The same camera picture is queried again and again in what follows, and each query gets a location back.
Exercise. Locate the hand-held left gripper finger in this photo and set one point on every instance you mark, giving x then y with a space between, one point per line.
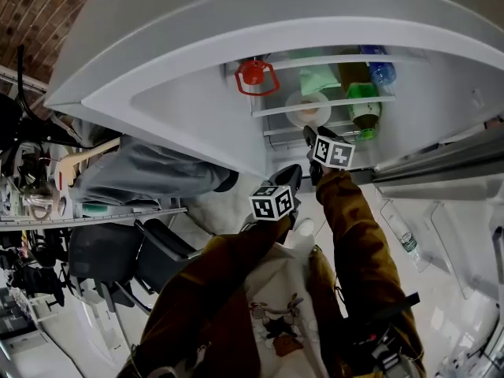
289 175

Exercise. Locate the white refrigerator door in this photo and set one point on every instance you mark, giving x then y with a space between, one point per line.
445 195

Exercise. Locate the person's white shoe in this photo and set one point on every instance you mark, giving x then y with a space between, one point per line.
304 230

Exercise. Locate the person's white printed sweatshirt torso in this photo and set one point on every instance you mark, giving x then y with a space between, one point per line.
287 282

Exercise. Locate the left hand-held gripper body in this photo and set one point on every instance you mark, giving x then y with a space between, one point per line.
271 203

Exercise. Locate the person's left forearm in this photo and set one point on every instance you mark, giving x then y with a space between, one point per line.
224 258

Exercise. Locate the green plastic bag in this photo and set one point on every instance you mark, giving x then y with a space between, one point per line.
315 79

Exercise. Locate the dark soda bottle red cap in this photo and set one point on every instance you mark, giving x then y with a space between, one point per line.
252 73

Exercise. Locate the clear plastic water bottle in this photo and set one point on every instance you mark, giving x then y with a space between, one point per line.
407 240

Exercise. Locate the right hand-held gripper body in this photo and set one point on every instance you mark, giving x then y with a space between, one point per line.
334 154

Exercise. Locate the green box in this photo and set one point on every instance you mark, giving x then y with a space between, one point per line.
94 209

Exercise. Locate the black mesh office chair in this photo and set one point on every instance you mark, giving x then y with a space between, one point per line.
106 254

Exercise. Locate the blue water bottle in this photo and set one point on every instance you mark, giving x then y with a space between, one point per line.
382 73

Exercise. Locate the black waist-worn device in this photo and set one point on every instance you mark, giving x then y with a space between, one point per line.
378 329

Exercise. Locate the brown egg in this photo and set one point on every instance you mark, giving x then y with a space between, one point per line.
310 112

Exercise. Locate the black wheel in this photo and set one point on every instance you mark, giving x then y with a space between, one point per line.
227 180

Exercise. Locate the wooden clothes hanger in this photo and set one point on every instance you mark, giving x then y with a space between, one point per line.
75 164

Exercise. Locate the black camera equipment pile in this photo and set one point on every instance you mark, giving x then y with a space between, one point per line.
35 274

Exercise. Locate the white perforated metal rack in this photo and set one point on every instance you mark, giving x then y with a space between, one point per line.
98 219

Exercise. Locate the person's right forearm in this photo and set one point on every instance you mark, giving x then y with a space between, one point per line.
354 230

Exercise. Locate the white refrigerator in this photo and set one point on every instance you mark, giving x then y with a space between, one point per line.
177 73

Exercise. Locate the white round plate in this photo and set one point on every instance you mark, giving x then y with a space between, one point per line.
295 102

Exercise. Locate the green label tea bottle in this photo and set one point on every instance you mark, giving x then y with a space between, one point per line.
362 101

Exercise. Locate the beige tape roll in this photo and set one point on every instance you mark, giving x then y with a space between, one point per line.
39 211

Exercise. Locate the grey coat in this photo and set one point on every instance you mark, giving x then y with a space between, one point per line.
149 171

